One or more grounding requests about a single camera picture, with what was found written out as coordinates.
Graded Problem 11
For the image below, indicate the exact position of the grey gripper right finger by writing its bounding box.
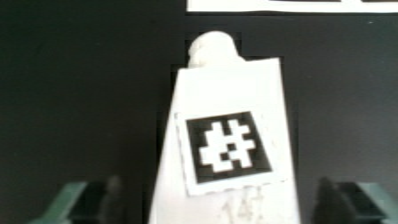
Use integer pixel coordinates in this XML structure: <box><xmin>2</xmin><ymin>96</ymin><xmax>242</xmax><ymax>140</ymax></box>
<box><xmin>313</xmin><ymin>178</ymin><xmax>398</xmax><ymax>224</ymax></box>

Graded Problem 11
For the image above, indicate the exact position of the white marker sheet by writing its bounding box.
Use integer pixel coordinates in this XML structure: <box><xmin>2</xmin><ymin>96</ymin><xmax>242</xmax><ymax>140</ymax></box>
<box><xmin>187</xmin><ymin>0</ymin><xmax>398</xmax><ymax>13</ymax></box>

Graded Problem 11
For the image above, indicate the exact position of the white stool leg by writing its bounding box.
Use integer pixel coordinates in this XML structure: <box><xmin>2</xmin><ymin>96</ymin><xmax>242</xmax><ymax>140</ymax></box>
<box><xmin>148</xmin><ymin>31</ymin><xmax>301</xmax><ymax>224</ymax></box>

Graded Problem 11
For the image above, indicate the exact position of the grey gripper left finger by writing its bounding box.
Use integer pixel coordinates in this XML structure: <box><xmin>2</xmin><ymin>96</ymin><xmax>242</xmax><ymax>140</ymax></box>
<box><xmin>34</xmin><ymin>176</ymin><xmax>127</xmax><ymax>224</ymax></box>

